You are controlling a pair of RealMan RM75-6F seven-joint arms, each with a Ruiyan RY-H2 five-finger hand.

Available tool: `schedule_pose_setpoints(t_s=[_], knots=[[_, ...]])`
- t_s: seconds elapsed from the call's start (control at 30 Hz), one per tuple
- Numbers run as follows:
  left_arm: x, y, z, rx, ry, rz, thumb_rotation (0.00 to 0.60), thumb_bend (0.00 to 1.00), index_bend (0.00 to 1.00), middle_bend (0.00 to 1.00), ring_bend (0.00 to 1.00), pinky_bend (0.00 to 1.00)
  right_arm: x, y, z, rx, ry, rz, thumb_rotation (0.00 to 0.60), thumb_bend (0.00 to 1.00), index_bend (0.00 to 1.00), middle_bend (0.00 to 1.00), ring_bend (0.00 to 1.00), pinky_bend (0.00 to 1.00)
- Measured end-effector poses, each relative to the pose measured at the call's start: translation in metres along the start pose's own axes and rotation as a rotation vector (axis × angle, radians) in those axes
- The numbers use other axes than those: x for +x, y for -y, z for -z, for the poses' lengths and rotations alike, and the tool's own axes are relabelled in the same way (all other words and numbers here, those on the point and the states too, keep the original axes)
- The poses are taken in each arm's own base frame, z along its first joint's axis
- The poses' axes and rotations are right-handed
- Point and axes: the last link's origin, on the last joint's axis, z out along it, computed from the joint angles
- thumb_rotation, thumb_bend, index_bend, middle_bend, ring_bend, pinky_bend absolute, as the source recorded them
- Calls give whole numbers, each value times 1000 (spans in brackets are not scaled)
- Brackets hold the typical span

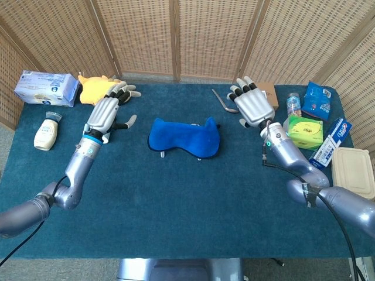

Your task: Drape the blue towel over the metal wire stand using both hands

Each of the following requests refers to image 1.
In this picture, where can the small jar with colourful label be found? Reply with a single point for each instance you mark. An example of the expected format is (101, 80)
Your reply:
(293, 105)

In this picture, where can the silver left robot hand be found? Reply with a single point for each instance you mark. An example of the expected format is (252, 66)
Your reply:
(102, 112)

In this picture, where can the grey robot torso base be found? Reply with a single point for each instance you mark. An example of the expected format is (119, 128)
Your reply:
(181, 270)

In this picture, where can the blue microfiber cloth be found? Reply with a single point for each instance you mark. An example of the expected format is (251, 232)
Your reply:
(184, 137)

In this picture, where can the yellow plush toy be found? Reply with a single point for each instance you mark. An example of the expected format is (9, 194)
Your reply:
(90, 90)

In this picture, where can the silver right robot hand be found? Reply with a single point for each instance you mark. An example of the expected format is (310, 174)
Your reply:
(255, 106)

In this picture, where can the blue snack bag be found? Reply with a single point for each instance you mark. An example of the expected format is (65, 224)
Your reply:
(316, 102)

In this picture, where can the beige lidded food container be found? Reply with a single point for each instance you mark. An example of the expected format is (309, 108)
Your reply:
(351, 169)

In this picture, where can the cream squeeze bottle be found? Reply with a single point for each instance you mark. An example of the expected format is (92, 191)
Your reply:
(45, 134)

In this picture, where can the wicker folding screen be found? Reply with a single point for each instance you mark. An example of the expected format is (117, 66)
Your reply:
(216, 35)

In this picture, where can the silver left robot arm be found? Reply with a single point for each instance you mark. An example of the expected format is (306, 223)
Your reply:
(79, 164)

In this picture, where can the brown cardboard box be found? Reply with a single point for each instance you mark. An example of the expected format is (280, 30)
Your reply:
(271, 93)

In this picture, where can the green tissue box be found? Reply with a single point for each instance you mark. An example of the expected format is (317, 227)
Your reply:
(306, 131)

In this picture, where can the metal spoon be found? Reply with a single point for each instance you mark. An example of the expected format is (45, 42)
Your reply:
(218, 98)

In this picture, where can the blue white toothpaste box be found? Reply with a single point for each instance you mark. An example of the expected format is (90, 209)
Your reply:
(340, 131)

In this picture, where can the teal carpet table cover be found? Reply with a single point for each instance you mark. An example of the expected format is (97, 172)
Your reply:
(175, 199)

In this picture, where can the pale purple carton box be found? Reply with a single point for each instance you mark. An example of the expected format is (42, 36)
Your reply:
(44, 87)

